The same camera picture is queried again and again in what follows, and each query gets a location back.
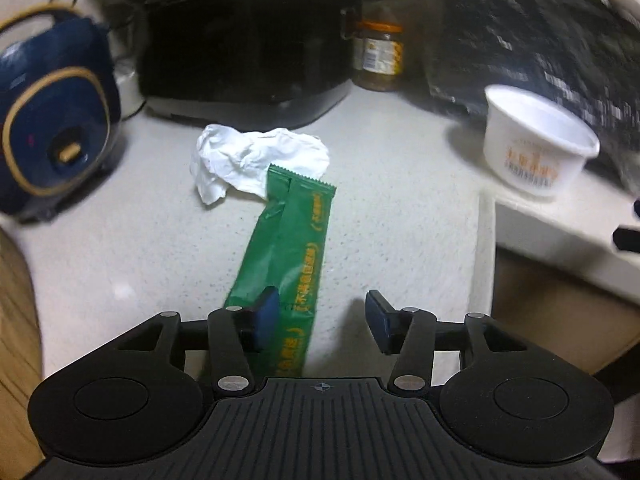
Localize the round wooden cutting board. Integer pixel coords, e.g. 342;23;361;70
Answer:
0;230;46;466

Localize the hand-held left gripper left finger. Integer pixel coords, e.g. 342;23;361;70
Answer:
100;286;280;397

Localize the plain wooden cabinet door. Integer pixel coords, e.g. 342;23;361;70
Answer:
492;245;640;376

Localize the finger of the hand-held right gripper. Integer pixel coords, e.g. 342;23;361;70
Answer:
612;227;640;253

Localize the white paper bowl orange print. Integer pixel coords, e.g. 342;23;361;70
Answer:
482;84;601;202

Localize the green snack packet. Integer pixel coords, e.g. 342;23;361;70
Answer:
222;162;337;378

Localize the blue rice cooker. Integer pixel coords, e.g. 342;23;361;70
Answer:
0;2;123;222

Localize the black microwave oven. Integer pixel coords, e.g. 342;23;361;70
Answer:
420;0;640;196

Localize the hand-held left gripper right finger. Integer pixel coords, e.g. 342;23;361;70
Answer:
365;290;546;396

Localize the white tissue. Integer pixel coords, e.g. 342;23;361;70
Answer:
190;124;331;206

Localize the black rice cooker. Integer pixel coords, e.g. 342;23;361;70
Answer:
107;0;363;130

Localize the glass sauce jar orange lid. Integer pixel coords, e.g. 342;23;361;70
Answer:
351;7;406;92

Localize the white plastic object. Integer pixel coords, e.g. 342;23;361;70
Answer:
116;55;147;121

